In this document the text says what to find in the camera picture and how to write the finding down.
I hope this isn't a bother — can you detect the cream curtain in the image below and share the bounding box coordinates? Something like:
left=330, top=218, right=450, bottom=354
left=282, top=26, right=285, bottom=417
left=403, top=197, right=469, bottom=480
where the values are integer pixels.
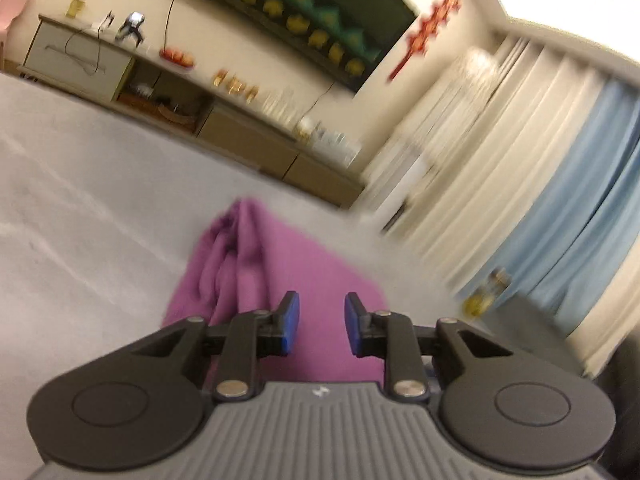
left=565, top=240, right=640, bottom=376
left=400, top=30, right=613, bottom=291

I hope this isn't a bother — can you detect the black cable on cabinet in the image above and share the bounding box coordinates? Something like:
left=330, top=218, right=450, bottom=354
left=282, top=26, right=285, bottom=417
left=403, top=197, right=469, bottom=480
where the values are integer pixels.
left=45, top=30, right=108, bottom=75

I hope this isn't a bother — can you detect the red fruit plate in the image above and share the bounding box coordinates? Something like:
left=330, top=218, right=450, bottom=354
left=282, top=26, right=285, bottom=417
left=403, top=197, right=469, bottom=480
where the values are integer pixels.
left=159, top=46, right=196, bottom=68

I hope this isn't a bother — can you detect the thin black wall cable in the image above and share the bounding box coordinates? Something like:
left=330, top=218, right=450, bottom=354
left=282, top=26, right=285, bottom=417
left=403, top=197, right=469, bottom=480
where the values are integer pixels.
left=300, top=82, right=335, bottom=121
left=162, top=0, right=183, bottom=53

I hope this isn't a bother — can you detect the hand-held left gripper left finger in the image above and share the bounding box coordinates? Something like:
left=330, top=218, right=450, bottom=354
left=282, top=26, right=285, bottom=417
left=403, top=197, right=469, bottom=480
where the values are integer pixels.
left=131, top=290, right=301, bottom=403

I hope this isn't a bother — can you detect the light blue curtain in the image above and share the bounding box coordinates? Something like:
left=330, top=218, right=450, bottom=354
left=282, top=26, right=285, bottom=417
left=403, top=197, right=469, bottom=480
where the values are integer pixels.
left=457, top=80, right=640, bottom=336

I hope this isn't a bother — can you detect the glass bottle with yellow tea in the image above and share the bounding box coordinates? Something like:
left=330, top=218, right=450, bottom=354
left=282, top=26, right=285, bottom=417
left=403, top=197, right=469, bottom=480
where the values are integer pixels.
left=462, top=266, right=513, bottom=321

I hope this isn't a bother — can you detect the purple knit sweater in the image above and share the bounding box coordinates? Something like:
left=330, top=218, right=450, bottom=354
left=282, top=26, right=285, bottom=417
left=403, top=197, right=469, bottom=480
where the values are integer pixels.
left=161, top=199, right=388, bottom=386

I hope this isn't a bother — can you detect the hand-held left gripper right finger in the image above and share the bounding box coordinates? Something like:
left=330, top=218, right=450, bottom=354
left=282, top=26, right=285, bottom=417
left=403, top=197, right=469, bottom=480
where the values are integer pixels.
left=344, top=291, right=516, bottom=403

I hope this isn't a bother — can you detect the long low wooden cabinet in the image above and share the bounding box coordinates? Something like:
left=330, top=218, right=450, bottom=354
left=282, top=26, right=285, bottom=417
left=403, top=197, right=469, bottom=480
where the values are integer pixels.
left=17, top=14, right=366, bottom=209

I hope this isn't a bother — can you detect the gold tissue box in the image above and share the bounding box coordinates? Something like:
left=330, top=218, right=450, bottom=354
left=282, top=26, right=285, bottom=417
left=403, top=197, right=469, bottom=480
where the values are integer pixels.
left=295, top=115, right=321, bottom=141

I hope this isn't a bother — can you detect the large red hanging ornament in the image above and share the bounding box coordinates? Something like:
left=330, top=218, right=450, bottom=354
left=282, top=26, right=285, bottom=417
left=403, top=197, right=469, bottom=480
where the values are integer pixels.
left=389, top=0, right=464, bottom=83

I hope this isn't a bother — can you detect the pink plastic child chair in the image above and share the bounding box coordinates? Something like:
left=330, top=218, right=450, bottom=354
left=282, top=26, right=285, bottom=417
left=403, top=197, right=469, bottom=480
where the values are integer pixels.
left=0, top=0, right=26, bottom=72

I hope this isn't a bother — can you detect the white storage box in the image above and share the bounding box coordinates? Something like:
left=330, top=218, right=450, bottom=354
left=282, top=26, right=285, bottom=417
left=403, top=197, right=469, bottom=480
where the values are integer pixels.
left=312, top=125, right=361, bottom=168

